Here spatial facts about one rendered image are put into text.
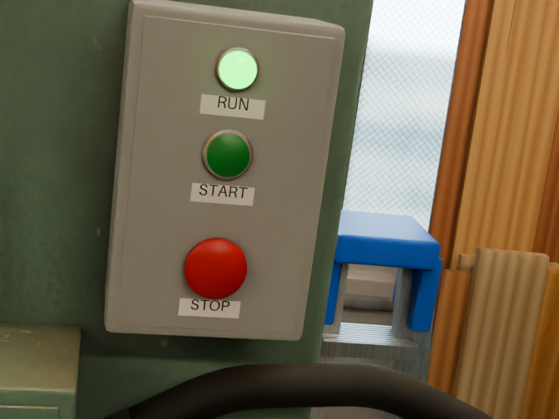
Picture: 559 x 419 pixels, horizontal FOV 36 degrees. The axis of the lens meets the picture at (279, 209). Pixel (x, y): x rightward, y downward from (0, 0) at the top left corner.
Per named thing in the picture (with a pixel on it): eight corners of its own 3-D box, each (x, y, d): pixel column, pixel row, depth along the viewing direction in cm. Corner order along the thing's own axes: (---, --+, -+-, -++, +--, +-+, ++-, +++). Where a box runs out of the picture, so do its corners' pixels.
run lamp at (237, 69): (213, 88, 40) (218, 44, 39) (255, 93, 40) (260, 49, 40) (215, 90, 39) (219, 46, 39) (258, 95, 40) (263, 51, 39)
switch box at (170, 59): (104, 291, 48) (129, -5, 44) (281, 301, 50) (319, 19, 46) (103, 336, 42) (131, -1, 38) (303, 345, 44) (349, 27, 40)
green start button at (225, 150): (199, 176, 41) (205, 126, 40) (249, 181, 41) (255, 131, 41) (200, 179, 40) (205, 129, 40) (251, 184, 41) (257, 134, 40)
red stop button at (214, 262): (180, 292, 42) (186, 233, 42) (241, 295, 43) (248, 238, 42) (182, 299, 41) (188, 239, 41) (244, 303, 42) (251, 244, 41)
